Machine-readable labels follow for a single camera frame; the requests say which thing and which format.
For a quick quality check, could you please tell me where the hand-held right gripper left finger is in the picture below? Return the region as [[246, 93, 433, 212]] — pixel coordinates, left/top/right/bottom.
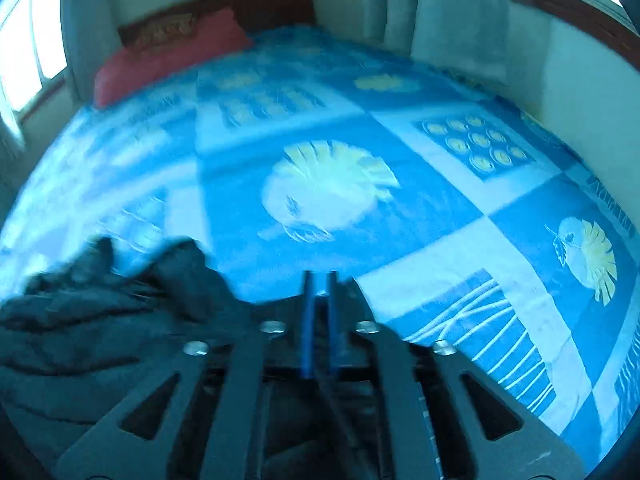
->
[[52, 270, 318, 480]]

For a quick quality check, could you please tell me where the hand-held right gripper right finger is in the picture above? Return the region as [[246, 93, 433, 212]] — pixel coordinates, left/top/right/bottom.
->
[[327, 270, 588, 480]]

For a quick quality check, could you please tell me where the black puffer jacket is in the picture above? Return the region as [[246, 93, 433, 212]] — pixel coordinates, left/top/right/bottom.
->
[[0, 235, 381, 480]]

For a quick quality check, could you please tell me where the blue patterned bed sheet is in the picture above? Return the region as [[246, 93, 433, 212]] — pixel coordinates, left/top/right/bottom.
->
[[0, 25, 636, 471]]

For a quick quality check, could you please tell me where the red pillow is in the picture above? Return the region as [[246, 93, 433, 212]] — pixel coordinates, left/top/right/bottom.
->
[[94, 7, 253, 108]]

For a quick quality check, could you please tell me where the brown printed cushion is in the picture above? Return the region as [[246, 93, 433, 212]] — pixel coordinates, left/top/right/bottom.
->
[[132, 12, 196, 51]]

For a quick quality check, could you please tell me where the grey curtain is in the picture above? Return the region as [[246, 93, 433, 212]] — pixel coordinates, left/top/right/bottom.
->
[[382, 0, 511, 86], [60, 0, 112, 101]]

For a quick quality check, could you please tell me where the wooden window sill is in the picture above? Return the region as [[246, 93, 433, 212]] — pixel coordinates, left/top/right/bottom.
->
[[507, 0, 640, 71]]

